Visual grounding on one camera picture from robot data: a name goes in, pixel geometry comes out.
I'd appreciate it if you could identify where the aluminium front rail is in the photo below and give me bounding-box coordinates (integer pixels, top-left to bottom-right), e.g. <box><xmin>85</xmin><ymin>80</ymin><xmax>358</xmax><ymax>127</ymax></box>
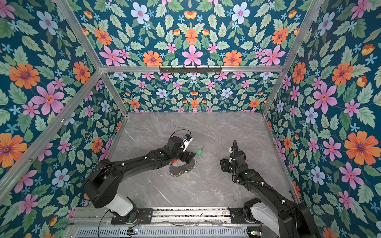
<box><xmin>68</xmin><ymin>207</ymin><xmax>254</xmax><ymax>226</ymax></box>

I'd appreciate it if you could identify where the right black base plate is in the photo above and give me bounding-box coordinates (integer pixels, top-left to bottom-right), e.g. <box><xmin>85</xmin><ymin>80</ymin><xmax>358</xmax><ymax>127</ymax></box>
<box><xmin>227</xmin><ymin>207</ymin><xmax>269</xmax><ymax>224</ymax></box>

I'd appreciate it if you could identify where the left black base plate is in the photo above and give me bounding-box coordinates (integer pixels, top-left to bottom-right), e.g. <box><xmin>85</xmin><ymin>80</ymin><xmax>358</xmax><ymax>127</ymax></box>
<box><xmin>111</xmin><ymin>208</ymin><xmax>153</xmax><ymax>225</ymax></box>

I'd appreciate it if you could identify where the white slotted cable duct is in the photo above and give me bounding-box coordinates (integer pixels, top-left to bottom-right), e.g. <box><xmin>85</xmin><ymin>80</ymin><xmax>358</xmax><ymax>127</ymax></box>
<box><xmin>75</xmin><ymin>227</ymin><xmax>249</xmax><ymax>238</ymax></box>

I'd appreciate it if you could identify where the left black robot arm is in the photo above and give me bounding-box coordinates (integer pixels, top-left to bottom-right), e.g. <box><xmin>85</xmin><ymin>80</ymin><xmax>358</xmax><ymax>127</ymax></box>
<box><xmin>82</xmin><ymin>134</ymin><xmax>195</xmax><ymax>224</ymax></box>

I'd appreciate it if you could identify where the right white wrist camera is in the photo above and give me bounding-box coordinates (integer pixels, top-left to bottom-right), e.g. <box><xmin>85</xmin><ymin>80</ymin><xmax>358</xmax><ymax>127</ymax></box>
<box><xmin>229</xmin><ymin>150</ymin><xmax>240</xmax><ymax>163</ymax></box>

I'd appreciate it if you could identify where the black hook rail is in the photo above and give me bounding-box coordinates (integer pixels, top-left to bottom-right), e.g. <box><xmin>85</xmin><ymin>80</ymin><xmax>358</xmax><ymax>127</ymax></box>
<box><xmin>159</xmin><ymin>66</ymin><xmax>222</xmax><ymax>73</ymax></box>

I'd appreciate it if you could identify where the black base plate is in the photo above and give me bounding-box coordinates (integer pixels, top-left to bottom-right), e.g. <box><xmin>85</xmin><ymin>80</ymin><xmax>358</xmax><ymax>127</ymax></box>
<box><xmin>111</xmin><ymin>208</ymin><xmax>153</xmax><ymax>225</ymax></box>
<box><xmin>227</xmin><ymin>207</ymin><xmax>269</xmax><ymax>224</ymax></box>

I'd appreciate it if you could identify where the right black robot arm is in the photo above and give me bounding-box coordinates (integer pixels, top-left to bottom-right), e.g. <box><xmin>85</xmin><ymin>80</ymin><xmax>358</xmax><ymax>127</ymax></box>
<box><xmin>220</xmin><ymin>148</ymin><xmax>321</xmax><ymax>238</ymax></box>

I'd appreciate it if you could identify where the key with green cover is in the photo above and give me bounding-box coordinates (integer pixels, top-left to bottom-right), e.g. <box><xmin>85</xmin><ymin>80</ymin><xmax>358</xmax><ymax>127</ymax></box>
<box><xmin>197</xmin><ymin>146</ymin><xmax>204</xmax><ymax>156</ymax></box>

